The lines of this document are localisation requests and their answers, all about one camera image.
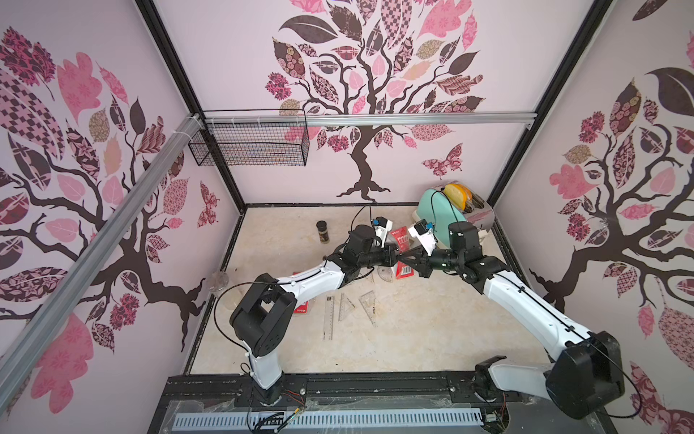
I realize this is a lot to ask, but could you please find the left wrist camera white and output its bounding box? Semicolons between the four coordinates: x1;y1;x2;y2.
372;216;393;245

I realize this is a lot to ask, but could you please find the red ruler set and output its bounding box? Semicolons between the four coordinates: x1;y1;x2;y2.
390;226;411;252
293;273;311;315
395;261;415;280

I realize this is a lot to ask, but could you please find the aluminium rail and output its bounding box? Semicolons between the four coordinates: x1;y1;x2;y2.
205;110;537;128
1;114;204;412

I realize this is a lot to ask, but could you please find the aluminium rail back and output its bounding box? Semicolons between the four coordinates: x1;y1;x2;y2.
205;110;537;128

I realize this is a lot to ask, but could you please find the aluminium rail left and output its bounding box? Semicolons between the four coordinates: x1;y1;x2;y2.
1;114;204;412

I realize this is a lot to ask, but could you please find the black lid spice jar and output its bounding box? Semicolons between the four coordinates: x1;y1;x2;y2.
316;220;330;244

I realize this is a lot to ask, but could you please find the white slotted cable duct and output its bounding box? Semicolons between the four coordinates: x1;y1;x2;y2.
170;408;484;433

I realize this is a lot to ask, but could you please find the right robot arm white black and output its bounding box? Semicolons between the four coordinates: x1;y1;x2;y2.
398;221;631;420

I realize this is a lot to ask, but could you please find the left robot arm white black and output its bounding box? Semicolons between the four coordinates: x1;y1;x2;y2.
230;216;398;405

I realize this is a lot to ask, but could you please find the black wire basket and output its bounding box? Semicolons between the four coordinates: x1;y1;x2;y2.
188;108;310;166

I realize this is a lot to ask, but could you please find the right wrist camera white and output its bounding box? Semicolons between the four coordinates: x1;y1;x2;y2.
408;219;437;256

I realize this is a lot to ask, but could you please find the yellow toast slice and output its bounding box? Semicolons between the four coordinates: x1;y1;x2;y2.
443;184;473;212

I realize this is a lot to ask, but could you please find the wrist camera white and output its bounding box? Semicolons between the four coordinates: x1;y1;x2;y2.
372;216;393;245
408;219;437;256

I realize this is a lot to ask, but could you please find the mint green toaster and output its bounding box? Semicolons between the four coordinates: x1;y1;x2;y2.
415;186;495;247

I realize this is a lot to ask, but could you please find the clear plastic cup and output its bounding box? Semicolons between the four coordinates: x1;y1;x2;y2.
207;271;230;297

